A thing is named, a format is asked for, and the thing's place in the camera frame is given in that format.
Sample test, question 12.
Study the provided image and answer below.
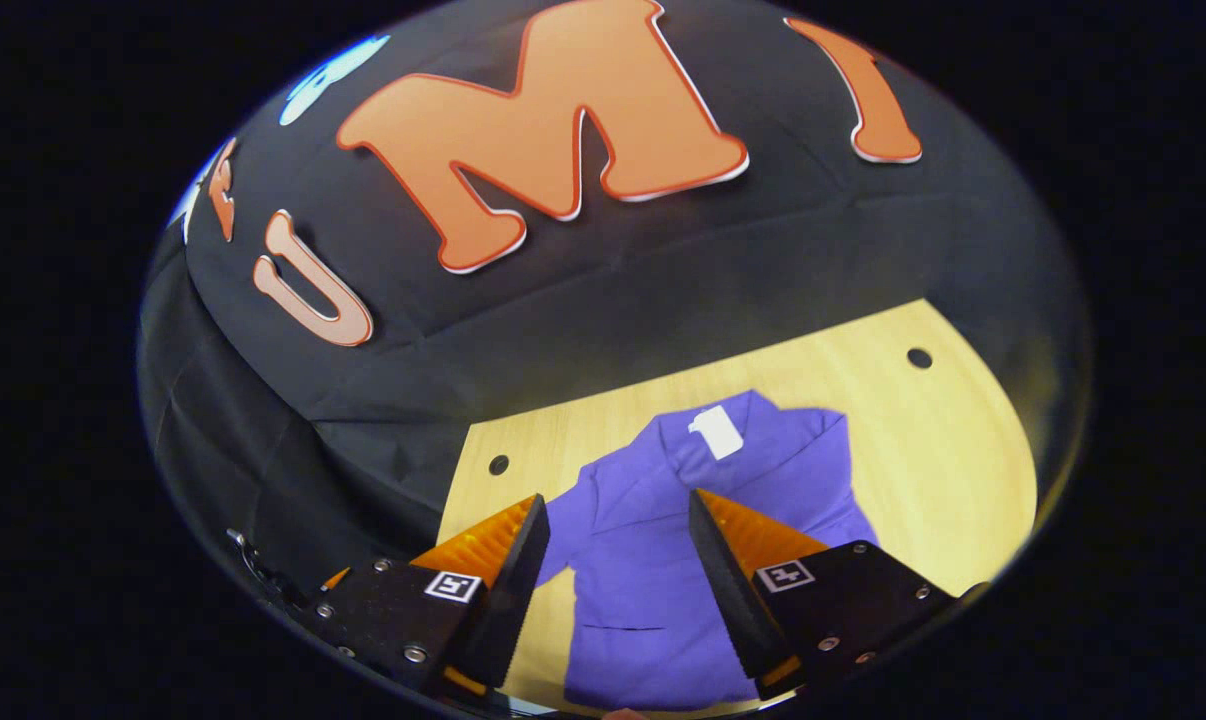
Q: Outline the black backdrop cloth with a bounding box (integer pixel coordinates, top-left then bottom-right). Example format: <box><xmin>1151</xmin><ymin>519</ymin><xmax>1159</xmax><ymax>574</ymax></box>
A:
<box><xmin>138</xmin><ymin>0</ymin><xmax>1094</xmax><ymax>591</ymax></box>

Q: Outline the purple shirt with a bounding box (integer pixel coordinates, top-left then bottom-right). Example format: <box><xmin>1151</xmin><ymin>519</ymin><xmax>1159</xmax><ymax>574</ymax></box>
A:
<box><xmin>535</xmin><ymin>388</ymin><xmax>879</xmax><ymax>713</ymax></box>

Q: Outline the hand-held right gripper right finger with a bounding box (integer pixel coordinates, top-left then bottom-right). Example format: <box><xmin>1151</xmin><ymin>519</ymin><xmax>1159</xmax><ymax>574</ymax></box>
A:
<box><xmin>687</xmin><ymin>488</ymin><xmax>964</xmax><ymax>702</ymax></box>

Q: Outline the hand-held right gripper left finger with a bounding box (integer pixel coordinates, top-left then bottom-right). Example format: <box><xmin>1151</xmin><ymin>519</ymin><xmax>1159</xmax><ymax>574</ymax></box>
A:
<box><xmin>308</xmin><ymin>493</ymin><xmax>553</xmax><ymax>698</ymax></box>

